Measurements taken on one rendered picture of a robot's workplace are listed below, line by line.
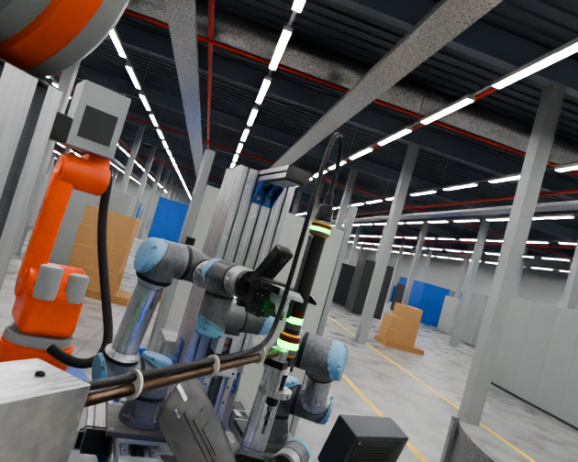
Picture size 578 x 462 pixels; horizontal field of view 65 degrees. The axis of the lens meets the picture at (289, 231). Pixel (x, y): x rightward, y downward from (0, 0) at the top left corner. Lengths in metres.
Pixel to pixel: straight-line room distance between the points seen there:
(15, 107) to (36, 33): 0.05
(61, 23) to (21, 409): 0.27
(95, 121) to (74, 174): 0.54
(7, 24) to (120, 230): 8.59
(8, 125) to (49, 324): 4.51
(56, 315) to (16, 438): 4.38
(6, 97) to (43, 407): 0.24
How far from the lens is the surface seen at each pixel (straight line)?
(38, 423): 0.44
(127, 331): 1.56
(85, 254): 9.02
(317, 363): 1.44
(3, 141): 0.33
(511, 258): 7.82
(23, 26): 0.33
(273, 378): 0.95
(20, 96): 0.33
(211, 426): 0.96
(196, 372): 0.66
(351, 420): 1.70
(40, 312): 4.77
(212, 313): 1.14
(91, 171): 4.82
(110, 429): 1.69
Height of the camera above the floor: 1.74
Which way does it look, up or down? 3 degrees up
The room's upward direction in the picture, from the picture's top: 16 degrees clockwise
